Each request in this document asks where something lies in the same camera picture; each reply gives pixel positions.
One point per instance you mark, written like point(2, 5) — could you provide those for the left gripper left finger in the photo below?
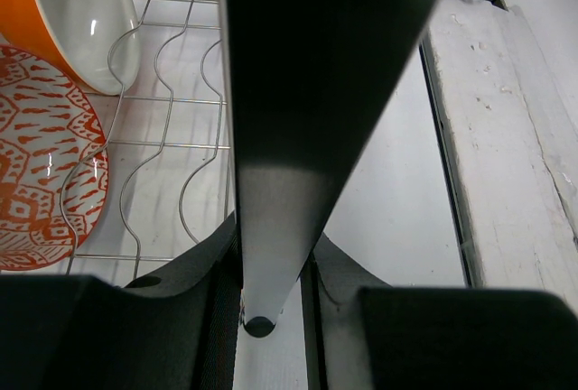
point(173, 328)

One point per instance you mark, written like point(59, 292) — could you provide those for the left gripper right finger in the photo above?
point(361, 333)

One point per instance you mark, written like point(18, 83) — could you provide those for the steel two-tier dish rack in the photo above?
point(307, 82)

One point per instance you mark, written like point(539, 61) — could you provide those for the red patterned bowl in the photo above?
point(53, 174)

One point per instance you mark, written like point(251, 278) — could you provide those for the white bowl pink rim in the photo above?
point(93, 41)

